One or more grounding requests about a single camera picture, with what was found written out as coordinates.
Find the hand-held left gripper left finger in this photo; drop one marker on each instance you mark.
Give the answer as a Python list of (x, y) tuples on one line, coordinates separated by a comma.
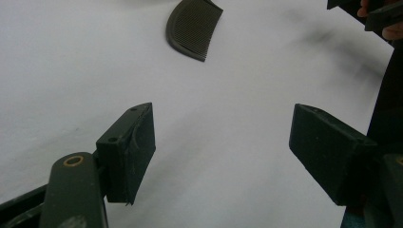
[(130, 152)]

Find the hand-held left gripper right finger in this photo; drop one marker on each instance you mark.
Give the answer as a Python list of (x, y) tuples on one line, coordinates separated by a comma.
[(326, 148)]

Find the dark fine-toothed comb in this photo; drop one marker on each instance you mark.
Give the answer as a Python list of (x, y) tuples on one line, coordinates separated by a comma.
[(191, 28)]

